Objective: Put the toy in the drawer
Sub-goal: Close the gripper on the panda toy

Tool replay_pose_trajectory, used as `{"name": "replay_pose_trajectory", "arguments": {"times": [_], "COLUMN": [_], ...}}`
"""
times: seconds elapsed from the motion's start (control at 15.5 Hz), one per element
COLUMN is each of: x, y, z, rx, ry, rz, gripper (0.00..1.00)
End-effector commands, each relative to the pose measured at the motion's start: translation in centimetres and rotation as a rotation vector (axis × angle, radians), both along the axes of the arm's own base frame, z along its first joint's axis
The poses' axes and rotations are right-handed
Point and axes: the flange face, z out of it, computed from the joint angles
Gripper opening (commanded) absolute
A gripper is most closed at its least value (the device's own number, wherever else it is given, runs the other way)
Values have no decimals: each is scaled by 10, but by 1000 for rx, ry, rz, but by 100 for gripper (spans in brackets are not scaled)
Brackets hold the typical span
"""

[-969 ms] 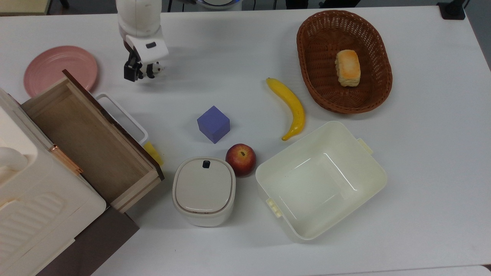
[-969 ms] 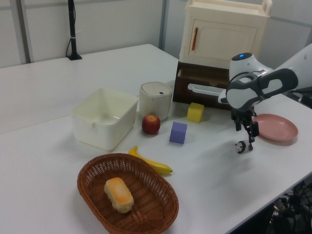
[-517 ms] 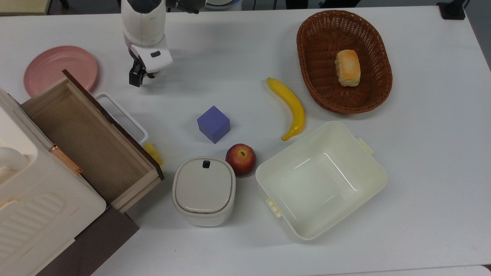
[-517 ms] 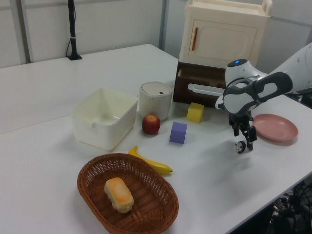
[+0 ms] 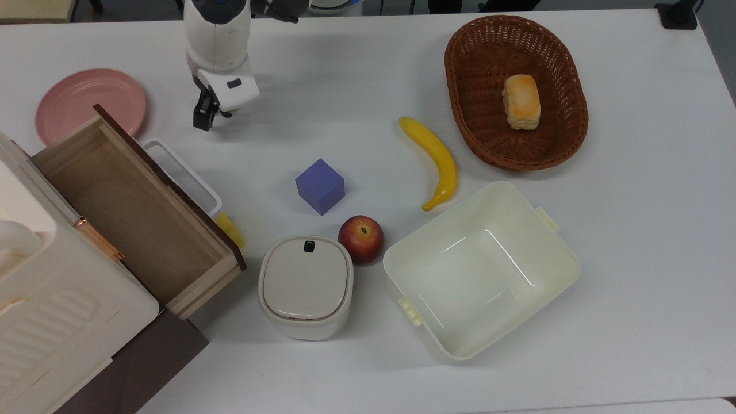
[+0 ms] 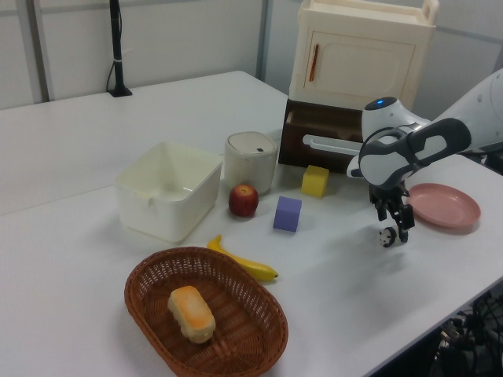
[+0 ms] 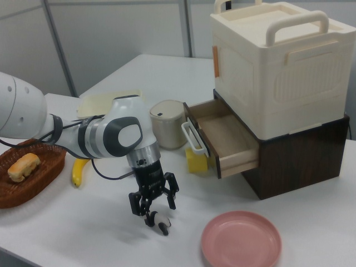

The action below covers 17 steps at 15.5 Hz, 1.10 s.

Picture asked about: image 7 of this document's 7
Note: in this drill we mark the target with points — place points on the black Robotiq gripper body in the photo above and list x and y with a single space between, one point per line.
148 178

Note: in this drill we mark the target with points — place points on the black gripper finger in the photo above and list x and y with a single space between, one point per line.
137 205
171 192

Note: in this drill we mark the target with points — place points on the small panda toy figure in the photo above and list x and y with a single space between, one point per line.
162 221

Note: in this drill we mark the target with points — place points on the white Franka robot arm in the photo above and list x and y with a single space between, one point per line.
122 136

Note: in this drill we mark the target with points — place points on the open wooden drawer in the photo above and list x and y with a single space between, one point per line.
222 133

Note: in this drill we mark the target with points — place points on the yellow sponge block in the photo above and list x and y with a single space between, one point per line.
196 162

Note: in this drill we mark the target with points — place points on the small white lidded bin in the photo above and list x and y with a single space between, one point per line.
167 125

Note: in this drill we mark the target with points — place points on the yellow banana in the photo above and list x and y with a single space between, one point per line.
78 172

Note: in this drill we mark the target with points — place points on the pink plastic plate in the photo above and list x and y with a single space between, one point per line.
239 239

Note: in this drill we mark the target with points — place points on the cream plastic tub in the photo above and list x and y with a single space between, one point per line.
94 105

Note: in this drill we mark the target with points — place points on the brown wicker basket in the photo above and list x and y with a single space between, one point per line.
41 178

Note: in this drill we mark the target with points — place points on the toasted bread loaf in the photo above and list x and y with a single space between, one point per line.
23 167

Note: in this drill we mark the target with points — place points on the dark brown wooden cabinet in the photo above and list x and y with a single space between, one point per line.
292 164

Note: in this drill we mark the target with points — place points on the copper box latch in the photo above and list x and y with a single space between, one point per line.
216 62

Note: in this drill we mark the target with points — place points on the cream plastic storage box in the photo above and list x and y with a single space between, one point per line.
278 69

